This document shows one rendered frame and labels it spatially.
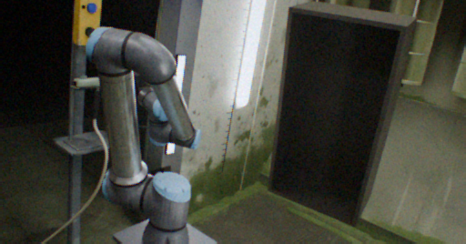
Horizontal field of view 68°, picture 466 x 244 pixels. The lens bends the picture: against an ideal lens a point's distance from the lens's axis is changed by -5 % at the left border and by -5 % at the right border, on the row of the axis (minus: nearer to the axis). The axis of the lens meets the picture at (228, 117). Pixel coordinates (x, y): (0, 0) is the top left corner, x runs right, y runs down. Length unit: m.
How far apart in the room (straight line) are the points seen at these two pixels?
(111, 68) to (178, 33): 1.05
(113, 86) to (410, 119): 2.68
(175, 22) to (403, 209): 2.20
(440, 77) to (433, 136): 0.49
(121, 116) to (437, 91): 2.72
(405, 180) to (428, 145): 0.35
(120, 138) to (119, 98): 0.16
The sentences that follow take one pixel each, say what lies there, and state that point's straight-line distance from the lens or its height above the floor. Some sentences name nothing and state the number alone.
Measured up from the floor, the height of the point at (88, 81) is 1.14.
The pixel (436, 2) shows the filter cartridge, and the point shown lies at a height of 1.89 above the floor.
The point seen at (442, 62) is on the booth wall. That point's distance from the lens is 3.39.
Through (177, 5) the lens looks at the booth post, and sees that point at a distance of 2.15.
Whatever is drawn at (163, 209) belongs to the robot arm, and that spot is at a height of 0.82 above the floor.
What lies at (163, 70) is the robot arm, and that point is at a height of 1.36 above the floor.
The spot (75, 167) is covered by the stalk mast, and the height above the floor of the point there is 0.59.
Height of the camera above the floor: 1.56
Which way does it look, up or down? 16 degrees down
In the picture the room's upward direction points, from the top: 9 degrees clockwise
